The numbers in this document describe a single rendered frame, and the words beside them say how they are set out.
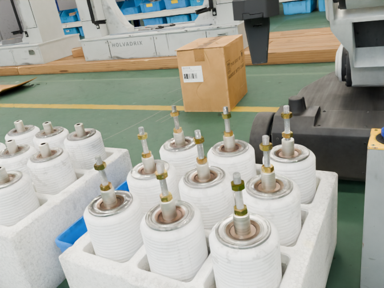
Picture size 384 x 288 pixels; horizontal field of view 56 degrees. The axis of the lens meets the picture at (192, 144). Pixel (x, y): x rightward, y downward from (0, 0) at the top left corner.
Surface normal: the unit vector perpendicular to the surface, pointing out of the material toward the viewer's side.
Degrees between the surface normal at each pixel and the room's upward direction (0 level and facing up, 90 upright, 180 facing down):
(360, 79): 130
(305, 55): 90
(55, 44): 90
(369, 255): 90
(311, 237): 0
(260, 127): 37
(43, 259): 90
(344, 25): 123
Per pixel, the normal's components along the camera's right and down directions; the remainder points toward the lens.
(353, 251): -0.14, -0.90
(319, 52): -0.43, 0.43
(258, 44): -0.16, 0.43
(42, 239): 0.88, 0.07
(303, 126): -0.41, -0.33
